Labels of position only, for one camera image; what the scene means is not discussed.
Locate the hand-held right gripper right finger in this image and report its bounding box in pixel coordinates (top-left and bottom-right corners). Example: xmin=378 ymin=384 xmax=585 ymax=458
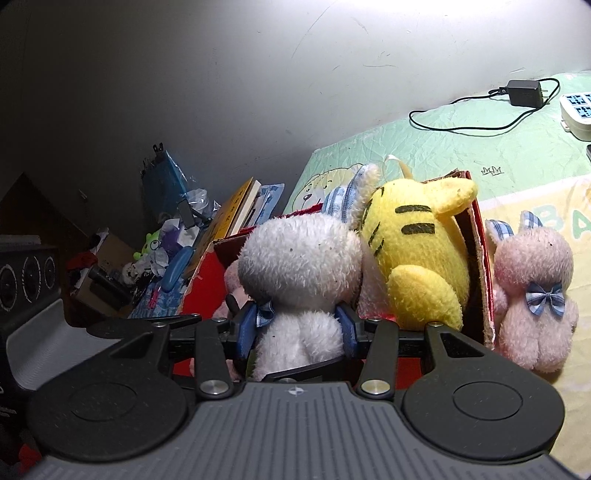
xmin=335 ymin=304 xmax=492 ymax=398

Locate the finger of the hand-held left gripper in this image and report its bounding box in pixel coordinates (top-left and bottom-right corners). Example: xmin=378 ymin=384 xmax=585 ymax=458
xmin=87 ymin=314 xmax=202 ymax=339

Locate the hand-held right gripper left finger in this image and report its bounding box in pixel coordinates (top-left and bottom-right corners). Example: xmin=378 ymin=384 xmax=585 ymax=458
xmin=108 ymin=302 xmax=269 ymax=402

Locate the red cardboard box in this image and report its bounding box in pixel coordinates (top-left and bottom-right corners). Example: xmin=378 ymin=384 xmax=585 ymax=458
xmin=182 ymin=170 xmax=497 ymax=393

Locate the white rabbit plush toy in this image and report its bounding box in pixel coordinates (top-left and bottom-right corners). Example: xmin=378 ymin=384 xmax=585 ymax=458
xmin=238 ymin=164 xmax=382 ymax=381

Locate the yellow tiger plush toy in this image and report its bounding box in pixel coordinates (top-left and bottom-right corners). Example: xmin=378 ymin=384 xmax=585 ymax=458
xmin=358 ymin=154 xmax=478 ymax=330

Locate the blue printed paper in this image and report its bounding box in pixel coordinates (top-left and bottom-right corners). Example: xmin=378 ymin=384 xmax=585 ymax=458
xmin=129 ymin=281 xmax=185 ymax=319

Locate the black device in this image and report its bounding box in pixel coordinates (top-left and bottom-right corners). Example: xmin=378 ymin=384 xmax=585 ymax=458
xmin=88 ymin=265 xmax=132 ymax=302

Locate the pink bear plush toy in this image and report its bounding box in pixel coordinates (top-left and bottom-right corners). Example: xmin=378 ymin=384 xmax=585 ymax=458
xmin=212 ymin=258 xmax=254 ymax=324

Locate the blue oblong plastic case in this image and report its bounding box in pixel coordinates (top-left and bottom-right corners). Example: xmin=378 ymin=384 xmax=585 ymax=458
xmin=164 ymin=247 xmax=195 ymax=292

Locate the red cloth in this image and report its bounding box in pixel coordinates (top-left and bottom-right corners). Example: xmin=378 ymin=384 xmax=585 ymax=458
xmin=67 ymin=251 xmax=100 ymax=274

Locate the brown cardboard carton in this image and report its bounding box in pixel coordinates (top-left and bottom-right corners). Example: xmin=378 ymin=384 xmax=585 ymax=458
xmin=71 ymin=231 xmax=136 ymax=315

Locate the green alien figure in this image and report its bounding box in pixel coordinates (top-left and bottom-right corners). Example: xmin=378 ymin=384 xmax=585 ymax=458
xmin=134 ymin=231 xmax=162 ymax=261

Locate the yellow book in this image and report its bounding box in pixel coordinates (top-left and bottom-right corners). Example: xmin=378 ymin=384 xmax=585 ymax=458
xmin=185 ymin=178 xmax=262 ymax=278

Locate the white-paged book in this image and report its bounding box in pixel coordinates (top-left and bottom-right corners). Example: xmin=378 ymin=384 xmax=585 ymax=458
xmin=228 ymin=182 xmax=273 ymax=236

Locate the crumpled clear plastic bag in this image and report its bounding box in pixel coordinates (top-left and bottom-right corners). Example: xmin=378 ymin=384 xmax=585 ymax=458
xmin=185 ymin=187 xmax=218 ymax=217

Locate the dark wooden cabinet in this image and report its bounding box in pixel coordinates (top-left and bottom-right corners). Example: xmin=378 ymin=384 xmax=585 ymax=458
xmin=0 ymin=173 xmax=93 ymax=259

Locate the blue plastic bag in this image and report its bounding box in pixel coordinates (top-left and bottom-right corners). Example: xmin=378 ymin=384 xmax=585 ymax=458
xmin=141 ymin=143 xmax=190 ymax=222

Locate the pink rabbit plush toy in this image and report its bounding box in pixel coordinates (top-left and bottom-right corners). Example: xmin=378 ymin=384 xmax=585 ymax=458
xmin=485 ymin=210 xmax=580 ymax=374

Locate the white power strip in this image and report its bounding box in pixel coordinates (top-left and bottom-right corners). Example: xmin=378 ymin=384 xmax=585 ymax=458
xmin=558 ymin=91 xmax=591 ymax=141

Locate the black power adapter with cable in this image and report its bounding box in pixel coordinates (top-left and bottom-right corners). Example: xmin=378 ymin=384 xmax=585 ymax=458
xmin=409 ymin=78 xmax=561 ymax=139

